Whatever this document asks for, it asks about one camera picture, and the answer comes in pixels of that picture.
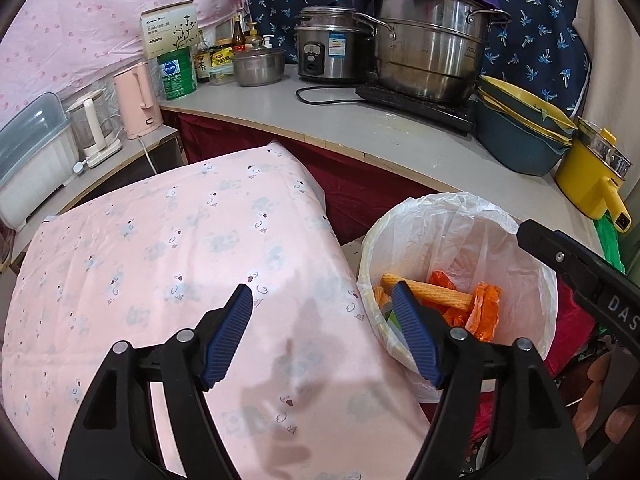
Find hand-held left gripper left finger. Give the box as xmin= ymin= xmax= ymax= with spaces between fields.
xmin=59 ymin=283 xmax=254 ymax=480

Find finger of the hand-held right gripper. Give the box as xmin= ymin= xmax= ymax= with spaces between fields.
xmin=517 ymin=220 xmax=626 ymax=306

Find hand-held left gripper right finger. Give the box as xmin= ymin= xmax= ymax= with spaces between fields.
xmin=391 ymin=281 xmax=586 ymax=480

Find light orange plastic bag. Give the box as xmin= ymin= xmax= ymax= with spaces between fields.
xmin=442 ymin=282 xmax=502 ymax=343

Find bin with white liner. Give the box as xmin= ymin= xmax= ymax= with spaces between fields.
xmin=357 ymin=192 xmax=558 ymax=403

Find person's right hand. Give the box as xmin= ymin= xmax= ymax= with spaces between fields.
xmin=572 ymin=350 xmax=633 ymax=448

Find bright red cloth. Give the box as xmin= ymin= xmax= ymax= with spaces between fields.
xmin=542 ymin=280 xmax=596 ymax=376

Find green plastic bag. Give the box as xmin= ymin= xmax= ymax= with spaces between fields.
xmin=595 ymin=215 xmax=626 ymax=276

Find yellow electric pot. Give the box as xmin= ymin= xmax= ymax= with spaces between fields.
xmin=555 ymin=116 xmax=633 ymax=233

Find pink printed tablecloth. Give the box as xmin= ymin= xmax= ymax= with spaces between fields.
xmin=2 ymin=141 xmax=433 ymax=480

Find stacked blue yellow basins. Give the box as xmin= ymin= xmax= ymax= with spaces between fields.
xmin=474 ymin=75 xmax=581 ymax=177

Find maroon counter skirt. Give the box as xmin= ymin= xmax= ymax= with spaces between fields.
xmin=177 ymin=112 xmax=416 ymax=246

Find black induction cooktop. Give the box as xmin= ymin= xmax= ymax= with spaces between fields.
xmin=355 ymin=82 xmax=478 ymax=136

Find blue floral cloth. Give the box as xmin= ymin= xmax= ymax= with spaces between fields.
xmin=245 ymin=0 xmax=593 ymax=121

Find beige curtain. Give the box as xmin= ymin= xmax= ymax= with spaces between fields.
xmin=532 ymin=0 xmax=640 ymax=126

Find large steel steamer pot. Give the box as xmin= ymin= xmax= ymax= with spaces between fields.
xmin=352 ymin=0 xmax=513 ymax=106

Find glass electric kettle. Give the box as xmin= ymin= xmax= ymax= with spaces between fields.
xmin=65 ymin=87 xmax=123 ymax=168

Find pink electric kettle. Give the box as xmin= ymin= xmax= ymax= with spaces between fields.
xmin=112 ymin=62 xmax=164 ymax=141

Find white dish box clear lid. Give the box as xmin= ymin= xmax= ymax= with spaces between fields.
xmin=0 ymin=92 xmax=81 ymax=231

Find green tin can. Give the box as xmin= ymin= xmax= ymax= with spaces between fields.
xmin=157 ymin=49 xmax=197 ymax=101

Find small steel pot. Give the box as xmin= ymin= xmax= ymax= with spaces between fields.
xmin=231 ymin=42 xmax=286 ymax=87

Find jar with yellow label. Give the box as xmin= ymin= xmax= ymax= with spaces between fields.
xmin=209 ymin=45 xmax=236 ymax=86

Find dark tea bottle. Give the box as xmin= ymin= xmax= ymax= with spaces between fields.
xmin=194 ymin=30 xmax=211 ymax=84

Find steel rice cooker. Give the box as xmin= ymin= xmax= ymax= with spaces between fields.
xmin=294 ymin=6 xmax=376 ymax=85

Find white cardboard box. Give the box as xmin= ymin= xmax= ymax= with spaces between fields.
xmin=140 ymin=2 xmax=198 ymax=60

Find pink dotted curtain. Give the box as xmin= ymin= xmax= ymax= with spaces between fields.
xmin=0 ymin=0 xmax=251 ymax=126

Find white kettle cable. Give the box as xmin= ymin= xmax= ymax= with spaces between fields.
xmin=137 ymin=137 xmax=156 ymax=176

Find black power cable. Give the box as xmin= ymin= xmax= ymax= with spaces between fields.
xmin=296 ymin=85 xmax=361 ymax=107

